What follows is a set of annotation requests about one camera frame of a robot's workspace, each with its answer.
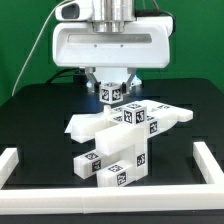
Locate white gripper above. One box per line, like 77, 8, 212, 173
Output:
52, 1, 174, 94

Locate small tagged white cube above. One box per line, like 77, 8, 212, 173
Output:
99, 82, 123, 104

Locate white chair back frame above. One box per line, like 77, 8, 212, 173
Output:
69, 100, 193, 156

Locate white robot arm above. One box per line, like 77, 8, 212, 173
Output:
52, 0, 176, 92

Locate white L-shaped obstacle fence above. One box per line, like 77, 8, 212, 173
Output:
0, 142, 224, 215

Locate black cable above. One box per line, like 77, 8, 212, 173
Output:
44, 67, 88, 85

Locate white cable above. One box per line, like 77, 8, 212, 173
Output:
11, 0, 73, 98

